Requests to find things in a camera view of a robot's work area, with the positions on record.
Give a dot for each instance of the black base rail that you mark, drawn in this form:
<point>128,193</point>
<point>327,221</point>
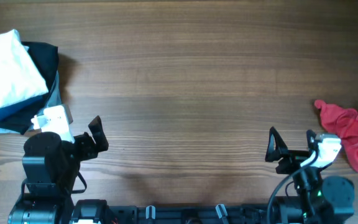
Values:
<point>240,214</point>

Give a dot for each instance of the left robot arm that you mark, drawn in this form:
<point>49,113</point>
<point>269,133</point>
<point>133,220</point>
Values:
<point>52,166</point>

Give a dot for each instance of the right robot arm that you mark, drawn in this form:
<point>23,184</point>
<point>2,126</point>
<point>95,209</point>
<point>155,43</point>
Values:
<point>303,196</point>

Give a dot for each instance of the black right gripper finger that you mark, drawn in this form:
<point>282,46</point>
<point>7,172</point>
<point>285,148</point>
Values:
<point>311,141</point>
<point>276,148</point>

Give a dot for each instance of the black folded garment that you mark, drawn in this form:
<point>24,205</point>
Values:
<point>18,117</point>

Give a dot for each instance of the white t-shirt black print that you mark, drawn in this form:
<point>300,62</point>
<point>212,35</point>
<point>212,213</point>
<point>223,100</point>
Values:
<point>9,68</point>

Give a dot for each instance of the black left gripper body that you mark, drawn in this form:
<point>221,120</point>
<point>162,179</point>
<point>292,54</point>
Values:
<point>87,144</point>

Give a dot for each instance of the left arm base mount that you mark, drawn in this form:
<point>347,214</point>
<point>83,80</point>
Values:
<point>92,211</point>

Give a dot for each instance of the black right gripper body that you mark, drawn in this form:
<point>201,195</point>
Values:
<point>293,154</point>

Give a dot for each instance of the red t-shirt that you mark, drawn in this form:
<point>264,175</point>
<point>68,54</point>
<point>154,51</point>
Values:
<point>344,123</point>

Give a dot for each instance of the grey folded garment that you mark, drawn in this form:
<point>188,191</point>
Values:
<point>53,100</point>

